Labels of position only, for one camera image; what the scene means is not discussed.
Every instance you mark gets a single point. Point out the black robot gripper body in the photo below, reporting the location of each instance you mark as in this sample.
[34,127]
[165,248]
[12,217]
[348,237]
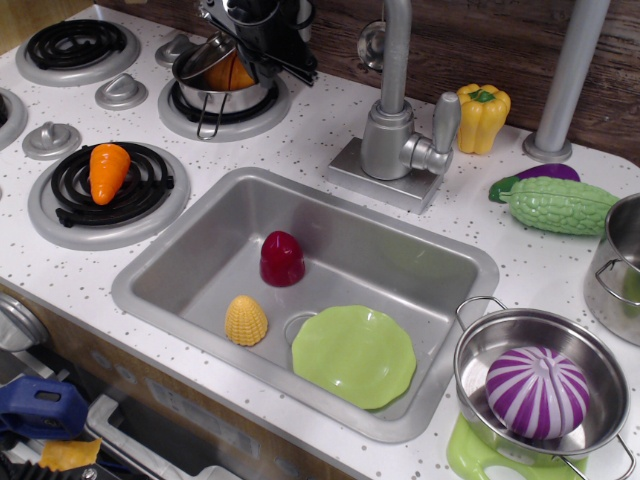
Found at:
[278,31]

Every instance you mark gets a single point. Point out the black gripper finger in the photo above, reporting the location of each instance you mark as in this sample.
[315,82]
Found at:
[270,72]
[251,63]

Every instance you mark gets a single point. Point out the silver toy faucet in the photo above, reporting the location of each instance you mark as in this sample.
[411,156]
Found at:
[392,162]

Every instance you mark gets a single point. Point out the orange toy pumpkin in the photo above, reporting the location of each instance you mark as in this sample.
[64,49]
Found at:
[229,74]

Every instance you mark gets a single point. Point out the steel pot lid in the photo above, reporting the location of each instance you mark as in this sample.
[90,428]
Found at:
[199,58]

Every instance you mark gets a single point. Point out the small steel pot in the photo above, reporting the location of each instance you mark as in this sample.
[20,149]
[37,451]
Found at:
[198,94]

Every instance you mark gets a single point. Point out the silver stove knob back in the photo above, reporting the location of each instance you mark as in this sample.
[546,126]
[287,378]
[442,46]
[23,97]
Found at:
[168,53]

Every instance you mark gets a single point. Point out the silver stove knob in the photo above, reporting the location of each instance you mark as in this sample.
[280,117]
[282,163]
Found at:
[121,93]
[51,141]
[168,53]

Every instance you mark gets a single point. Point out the back right stove burner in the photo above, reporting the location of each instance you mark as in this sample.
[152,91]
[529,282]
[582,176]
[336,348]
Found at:
[186,120]

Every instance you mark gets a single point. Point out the silver stove knob middle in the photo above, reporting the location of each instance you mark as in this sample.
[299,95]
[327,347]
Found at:
[121,93]

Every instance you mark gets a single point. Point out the front black stove burner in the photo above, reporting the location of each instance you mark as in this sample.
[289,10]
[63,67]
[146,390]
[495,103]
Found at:
[154,193]

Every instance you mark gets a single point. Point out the orange toy carrot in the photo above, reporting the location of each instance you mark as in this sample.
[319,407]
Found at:
[109,166]

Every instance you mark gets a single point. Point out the back left stove burner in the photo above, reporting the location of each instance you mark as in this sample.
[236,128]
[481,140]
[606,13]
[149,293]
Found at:
[77,53]

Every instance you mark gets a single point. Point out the red toy vegetable piece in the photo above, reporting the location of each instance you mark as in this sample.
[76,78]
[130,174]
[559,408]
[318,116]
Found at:
[282,260]

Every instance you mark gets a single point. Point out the silver stove knob front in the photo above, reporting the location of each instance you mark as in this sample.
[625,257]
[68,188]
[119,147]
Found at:
[51,141]

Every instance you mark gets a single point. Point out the yellow toy bell pepper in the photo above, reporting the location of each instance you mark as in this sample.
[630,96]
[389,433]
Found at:
[484,110]

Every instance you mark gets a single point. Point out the far left stove burner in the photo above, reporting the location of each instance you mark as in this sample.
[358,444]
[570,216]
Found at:
[14,117]

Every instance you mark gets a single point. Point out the silver sink basin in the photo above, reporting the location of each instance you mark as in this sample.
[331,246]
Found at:
[185,280]

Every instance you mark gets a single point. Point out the yellow toy corn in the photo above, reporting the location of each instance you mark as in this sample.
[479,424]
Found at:
[246,323]

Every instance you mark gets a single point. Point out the purple toy eggplant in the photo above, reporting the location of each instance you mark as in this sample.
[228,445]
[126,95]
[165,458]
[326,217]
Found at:
[552,170]

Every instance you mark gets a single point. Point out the silver vertical pole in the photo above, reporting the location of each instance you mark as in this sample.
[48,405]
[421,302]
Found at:
[549,143]

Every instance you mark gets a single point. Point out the green plastic plate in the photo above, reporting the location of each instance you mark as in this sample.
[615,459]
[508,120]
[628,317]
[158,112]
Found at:
[359,354]

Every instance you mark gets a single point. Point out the green toy bitter gourd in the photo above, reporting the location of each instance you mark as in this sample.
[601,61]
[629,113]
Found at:
[559,206]

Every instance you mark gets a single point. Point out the blue clamp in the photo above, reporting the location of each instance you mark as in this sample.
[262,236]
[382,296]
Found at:
[42,409]

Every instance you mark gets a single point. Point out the tall steel pot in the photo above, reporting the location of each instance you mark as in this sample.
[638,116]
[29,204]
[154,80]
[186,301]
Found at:
[611,286]

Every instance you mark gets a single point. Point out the purple striped toy onion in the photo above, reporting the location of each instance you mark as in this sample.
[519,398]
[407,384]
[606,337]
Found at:
[537,393]

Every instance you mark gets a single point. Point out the green plastic cutting board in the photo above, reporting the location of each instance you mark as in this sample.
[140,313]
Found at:
[470,457]

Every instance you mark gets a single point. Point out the steel pan with handles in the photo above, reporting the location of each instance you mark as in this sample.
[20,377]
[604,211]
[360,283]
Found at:
[483,341]

